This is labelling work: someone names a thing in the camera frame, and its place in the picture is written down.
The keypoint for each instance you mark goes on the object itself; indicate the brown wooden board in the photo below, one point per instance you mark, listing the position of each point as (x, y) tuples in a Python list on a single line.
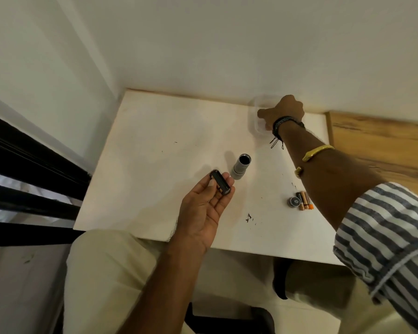
[(383, 149)]

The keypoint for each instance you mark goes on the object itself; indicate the person's left hand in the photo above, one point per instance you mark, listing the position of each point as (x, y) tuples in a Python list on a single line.
[(198, 219)]

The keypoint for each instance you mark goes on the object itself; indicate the person's left forearm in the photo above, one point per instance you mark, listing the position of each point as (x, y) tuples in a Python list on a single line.
[(160, 288)]

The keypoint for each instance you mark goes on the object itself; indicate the beige trousers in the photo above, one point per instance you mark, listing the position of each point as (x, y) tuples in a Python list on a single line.
[(108, 281)]

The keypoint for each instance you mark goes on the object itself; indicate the person's left thumb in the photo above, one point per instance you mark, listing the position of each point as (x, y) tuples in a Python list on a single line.
[(198, 188)]

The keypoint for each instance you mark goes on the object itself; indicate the black chair seat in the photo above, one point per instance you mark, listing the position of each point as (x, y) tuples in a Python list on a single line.
[(230, 320)]

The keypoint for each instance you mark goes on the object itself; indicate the person's right thumb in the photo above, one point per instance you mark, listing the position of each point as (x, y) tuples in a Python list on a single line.
[(264, 113)]

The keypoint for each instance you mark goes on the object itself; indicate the black braided wristband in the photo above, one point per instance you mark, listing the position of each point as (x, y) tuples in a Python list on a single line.
[(282, 122)]

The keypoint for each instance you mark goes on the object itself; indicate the striped shirt sleeve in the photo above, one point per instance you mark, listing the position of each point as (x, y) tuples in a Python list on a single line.
[(390, 239)]

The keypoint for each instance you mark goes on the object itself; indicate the black metal railing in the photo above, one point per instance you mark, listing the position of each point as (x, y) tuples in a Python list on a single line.
[(28, 191)]

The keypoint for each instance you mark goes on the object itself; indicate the silver flashlight end cap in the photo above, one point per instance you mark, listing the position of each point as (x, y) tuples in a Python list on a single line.
[(293, 202)]

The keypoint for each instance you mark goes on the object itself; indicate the black battery holder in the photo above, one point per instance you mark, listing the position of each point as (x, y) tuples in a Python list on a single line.
[(220, 182)]

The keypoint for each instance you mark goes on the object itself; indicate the gold bangle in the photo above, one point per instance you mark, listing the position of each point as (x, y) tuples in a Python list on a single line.
[(317, 151)]

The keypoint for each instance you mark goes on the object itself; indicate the silver flashlight body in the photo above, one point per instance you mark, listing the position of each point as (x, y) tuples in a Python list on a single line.
[(240, 166)]

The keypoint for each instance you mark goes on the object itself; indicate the clear plastic container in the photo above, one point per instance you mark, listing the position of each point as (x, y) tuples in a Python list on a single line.
[(259, 116)]

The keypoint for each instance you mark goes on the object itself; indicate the person's right forearm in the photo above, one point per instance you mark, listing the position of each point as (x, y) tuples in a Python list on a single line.
[(320, 177)]

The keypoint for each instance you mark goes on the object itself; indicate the person's right hand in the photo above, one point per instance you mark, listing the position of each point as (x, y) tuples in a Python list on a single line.
[(286, 108)]

